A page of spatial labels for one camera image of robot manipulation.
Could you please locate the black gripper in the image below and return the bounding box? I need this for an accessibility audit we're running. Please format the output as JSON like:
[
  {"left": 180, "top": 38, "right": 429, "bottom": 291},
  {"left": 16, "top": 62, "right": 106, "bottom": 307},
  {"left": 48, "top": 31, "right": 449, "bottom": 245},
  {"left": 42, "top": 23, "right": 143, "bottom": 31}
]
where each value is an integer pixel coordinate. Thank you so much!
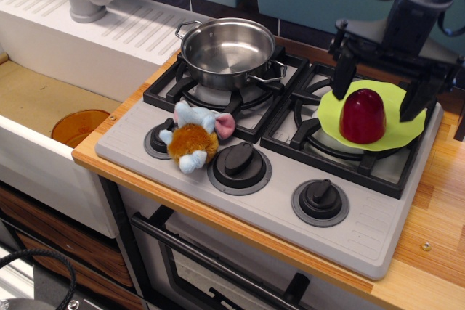
[{"left": 329, "top": 1, "right": 464, "bottom": 122}]

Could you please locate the stuffed elephant toy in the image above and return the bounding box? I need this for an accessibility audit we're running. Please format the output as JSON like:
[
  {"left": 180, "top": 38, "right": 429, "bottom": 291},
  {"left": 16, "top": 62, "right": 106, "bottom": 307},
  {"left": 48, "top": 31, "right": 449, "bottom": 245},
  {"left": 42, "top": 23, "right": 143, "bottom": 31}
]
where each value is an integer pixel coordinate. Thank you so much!
[{"left": 159, "top": 101, "right": 236, "bottom": 174}]

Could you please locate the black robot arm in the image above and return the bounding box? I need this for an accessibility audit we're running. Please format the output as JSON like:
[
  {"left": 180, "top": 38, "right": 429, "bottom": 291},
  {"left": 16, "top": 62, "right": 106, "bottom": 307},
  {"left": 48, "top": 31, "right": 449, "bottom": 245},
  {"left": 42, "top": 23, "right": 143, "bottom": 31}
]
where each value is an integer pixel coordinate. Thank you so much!
[{"left": 328, "top": 0, "right": 464, "bottom": 122}]

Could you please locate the black right stove knob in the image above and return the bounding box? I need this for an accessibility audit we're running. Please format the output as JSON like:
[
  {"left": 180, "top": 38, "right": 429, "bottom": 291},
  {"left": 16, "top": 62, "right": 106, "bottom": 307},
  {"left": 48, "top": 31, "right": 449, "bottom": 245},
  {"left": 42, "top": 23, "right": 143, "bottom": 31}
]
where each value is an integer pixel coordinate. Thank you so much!
[{"left": 291, "top": 179, "right": 349, "bottom": 228}]

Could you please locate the black stove knob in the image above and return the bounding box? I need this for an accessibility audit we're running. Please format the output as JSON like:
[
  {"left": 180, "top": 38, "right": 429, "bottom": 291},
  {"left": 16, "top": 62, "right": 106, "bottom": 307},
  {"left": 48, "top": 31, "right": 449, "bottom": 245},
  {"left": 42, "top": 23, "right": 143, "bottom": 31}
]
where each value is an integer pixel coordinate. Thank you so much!
[
  {"left": 144, "top": 118, "right": 177, "bottom": 160},
  {"left": 207, "top": 142, "right": 272, "bottom": 196},
  {"left": 291, "top": 179, "right": 349, "bottom": 228}
]

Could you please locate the grey toy stove top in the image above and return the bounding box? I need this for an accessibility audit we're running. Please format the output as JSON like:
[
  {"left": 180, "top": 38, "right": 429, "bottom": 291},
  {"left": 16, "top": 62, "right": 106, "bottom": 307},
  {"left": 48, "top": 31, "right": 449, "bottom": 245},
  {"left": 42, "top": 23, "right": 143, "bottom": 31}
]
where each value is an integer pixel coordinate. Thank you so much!
[{"left": 95, "top": 97, "right": 422, "bottom": 280}]

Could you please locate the stainless steel pot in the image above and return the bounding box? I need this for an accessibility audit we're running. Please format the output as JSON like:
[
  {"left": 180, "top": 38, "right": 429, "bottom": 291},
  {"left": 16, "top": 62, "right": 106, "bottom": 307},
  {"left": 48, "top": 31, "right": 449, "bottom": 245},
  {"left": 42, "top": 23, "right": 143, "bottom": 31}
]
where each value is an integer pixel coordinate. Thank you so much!
[{"left": 175, "top": 17, "right": 287, "bottom": 91}]

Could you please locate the black middle stove knob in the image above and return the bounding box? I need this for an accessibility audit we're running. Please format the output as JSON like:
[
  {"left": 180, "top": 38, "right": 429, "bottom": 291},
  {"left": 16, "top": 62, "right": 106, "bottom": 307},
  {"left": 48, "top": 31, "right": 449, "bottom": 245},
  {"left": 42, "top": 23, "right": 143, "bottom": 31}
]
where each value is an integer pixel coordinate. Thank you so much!
[{"left": 207, "top": 142, "right": 272, "bottom": 196}]

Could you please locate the black left stove knob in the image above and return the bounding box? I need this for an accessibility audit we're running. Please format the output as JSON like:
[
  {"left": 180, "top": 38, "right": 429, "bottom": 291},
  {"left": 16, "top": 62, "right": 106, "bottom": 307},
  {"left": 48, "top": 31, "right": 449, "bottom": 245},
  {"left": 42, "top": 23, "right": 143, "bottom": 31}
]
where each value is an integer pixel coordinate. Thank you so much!
[{"left": 144, "top": 118, "right": 177, "bottom": 160}]

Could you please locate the black right burner grate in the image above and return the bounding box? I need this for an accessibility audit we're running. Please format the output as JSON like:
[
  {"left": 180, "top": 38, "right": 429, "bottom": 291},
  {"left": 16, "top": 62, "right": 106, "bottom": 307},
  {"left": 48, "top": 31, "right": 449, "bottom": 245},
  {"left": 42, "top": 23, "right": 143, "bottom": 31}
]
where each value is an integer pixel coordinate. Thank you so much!
[{"left": 261, "top": 63, "right": 442, "bottom": 198}]

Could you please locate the black burner grate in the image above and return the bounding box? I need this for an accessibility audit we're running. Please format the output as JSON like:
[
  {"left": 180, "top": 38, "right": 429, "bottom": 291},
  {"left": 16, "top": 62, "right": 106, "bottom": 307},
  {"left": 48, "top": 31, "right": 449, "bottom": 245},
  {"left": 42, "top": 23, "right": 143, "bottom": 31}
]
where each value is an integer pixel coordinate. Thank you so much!
[
  {"left": 261, "top": 63, "right": 442, "bottom": 198},
  {"left": 143, "top": 46, "right": 310, "bottom": 143}
]

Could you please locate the black left burner grate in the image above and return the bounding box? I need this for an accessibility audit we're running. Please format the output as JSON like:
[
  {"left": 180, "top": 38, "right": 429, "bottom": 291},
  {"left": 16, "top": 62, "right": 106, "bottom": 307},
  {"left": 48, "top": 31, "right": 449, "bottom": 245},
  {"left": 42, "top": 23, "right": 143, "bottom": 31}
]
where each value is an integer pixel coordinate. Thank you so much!
[{"left": 143, "top": 46, "right": 310, "bottom": 143}]

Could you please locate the white toy sink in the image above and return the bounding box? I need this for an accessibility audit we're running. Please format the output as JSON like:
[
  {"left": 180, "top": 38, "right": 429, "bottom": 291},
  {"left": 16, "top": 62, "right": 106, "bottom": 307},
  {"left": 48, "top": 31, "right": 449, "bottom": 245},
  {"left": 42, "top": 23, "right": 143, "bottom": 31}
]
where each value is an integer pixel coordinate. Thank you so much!
[{"left": 1, "top": 0, "right": 199, "bottom": 238}]

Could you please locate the oven door with handle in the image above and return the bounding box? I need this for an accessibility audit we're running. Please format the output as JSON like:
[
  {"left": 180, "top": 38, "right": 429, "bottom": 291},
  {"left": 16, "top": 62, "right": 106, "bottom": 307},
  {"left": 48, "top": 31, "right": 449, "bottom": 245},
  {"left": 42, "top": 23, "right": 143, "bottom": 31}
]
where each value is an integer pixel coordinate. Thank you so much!
[{"left": 131, "top": 205, "right": 310, "bottom": 309}]

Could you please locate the black braided cable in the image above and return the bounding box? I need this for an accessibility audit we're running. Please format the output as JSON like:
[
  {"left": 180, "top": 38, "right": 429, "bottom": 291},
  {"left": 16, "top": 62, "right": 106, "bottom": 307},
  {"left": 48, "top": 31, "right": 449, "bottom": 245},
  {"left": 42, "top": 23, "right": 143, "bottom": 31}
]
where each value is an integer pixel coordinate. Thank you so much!
[{"left": 0, "top": 248, "right": 77, "bottom": 310}]

